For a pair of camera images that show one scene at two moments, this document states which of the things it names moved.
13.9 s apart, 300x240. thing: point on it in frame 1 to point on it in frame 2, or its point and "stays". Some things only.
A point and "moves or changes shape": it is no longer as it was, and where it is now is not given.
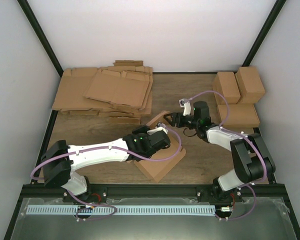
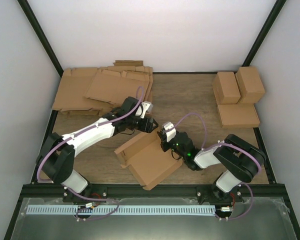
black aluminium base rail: (272, 191) stays
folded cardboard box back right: (250, 87) stays
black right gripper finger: (171, 122) to (162, 137)
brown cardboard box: (162, 162) moves or changes shape
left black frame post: (42, 36) stays
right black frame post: (270, 21) stays
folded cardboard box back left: (226, 84) stays
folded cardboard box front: (243, 115) stays
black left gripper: (138, 130) to (155, 127)
